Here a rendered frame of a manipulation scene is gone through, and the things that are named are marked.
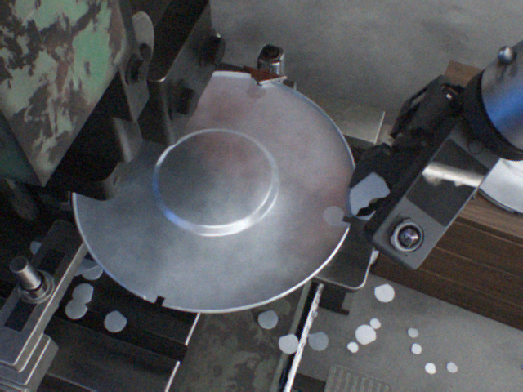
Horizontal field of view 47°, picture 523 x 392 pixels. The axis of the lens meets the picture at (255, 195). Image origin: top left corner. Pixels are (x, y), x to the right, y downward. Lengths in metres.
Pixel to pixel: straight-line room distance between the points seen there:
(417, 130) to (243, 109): 0.25
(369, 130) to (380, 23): 1.14
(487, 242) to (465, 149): 0.76
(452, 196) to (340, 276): 0.16
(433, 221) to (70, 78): 0.28
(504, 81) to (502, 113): 0.02
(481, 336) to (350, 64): 0.85
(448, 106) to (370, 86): 1.27
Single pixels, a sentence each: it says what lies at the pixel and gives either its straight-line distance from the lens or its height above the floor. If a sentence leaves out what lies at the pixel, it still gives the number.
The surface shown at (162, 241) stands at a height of 0.78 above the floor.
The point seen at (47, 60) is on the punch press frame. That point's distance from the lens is 0.28.
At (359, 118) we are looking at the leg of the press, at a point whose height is 0.64.
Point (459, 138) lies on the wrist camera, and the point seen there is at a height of 0.96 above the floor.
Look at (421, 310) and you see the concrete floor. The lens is 1.45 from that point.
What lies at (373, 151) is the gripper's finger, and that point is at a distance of 0.51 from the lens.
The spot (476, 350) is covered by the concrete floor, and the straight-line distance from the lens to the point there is 1.45.
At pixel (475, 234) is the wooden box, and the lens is 1.20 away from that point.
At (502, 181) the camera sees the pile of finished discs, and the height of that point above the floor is 0.36.
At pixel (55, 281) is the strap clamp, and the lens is 0.63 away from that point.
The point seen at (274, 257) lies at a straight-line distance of 0.58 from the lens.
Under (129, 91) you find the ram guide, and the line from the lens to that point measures 0.39.
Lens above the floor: 1.30
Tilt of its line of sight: 59 degrees down
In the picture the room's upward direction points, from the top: 1 degrees clockwise
